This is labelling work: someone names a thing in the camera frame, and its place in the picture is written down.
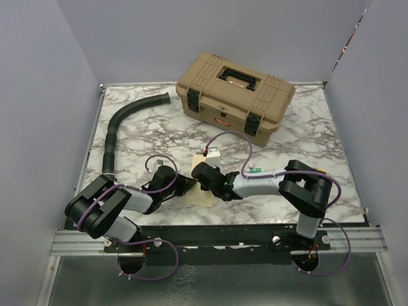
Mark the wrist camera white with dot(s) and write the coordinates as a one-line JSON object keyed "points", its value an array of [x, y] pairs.
{"points": [[213, 157], [158, 163]]}

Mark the aluminium extrusion rail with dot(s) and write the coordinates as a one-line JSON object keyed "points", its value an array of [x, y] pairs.
{"points": [[355, 239]]}

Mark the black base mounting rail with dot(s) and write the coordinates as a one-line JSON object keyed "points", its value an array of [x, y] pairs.
{"points": [[218, 245]]}

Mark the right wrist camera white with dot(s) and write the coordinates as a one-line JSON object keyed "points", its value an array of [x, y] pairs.
{"points": [[213, 157]]}

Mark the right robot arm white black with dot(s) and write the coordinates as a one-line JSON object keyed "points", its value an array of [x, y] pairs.
{"points": [[307, 189]]}

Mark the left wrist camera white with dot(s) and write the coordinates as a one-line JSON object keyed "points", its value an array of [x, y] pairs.
{"points": [[158, 163]]}

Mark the yellow handled screwdriver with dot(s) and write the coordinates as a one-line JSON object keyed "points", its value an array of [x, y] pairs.
{"points": [[321, 171]]}

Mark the green white glue stick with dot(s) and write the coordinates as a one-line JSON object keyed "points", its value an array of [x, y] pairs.
{"points": [[256, 170]]}

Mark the tan plastic toolbox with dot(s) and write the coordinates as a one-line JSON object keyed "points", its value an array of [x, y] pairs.
{"points": [[232, 97]]}

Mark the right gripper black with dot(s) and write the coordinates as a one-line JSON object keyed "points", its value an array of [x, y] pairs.
{"points": [[215, 170]]}

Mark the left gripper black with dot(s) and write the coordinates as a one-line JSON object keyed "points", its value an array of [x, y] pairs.
{"points": [[184, 185]]}

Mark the cream paper envelope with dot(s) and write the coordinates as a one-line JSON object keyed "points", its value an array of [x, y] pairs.
{"points": [[196, 196]]}

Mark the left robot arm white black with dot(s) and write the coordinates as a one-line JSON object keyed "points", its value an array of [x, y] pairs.
{"points": [[96, 210]]}

